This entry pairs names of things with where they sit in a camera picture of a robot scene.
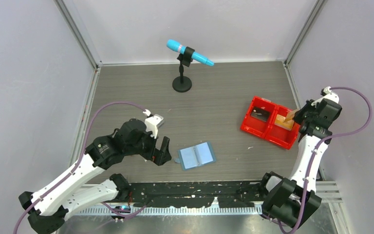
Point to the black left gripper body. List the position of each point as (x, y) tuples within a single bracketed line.
[(147, 145)]

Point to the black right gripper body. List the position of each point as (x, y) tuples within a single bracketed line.
[(312, 108)]

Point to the orange VIP credit card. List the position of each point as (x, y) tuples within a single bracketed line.
[(290, 115)]

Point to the blue card holder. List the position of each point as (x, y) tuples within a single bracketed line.
[(195, 156)]

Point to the black credit card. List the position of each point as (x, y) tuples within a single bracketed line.
[(260, 114)]

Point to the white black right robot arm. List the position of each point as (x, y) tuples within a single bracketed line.
[(293, 200)]

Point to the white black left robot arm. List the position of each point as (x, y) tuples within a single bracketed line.
[(49, 208)]

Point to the orange card in bin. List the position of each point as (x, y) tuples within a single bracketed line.
[(282, 122)]

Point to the red two-compartment bin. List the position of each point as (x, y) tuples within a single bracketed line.
[(268, 130)]

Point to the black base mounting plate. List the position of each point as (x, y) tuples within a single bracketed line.
[(227, 194)]

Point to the black microphone stand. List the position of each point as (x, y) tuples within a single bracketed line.
[(182, 83)]

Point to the blue toy microphone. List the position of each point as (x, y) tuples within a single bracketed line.
[(188, 53)]

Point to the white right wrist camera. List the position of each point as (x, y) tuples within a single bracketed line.
[(327, 93)]

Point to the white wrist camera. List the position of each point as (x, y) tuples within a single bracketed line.
[(152, 123), (327, 93)]

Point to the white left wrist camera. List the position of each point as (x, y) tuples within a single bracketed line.
[(152, 123)]

